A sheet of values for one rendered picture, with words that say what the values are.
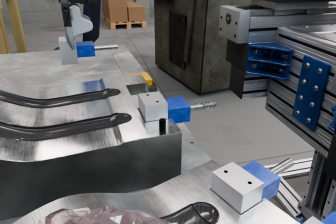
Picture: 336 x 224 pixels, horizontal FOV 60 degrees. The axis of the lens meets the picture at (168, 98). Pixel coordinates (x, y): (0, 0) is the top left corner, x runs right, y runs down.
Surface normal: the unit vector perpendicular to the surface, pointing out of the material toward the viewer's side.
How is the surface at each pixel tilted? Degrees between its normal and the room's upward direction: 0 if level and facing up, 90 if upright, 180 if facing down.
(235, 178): 0
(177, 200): 0
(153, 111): 90
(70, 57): 90
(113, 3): 90
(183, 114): 90
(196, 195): 0
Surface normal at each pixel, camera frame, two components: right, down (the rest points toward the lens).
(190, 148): 0.00, -0.91
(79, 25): 0.30, 0.22
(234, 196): -0.82, 0.24
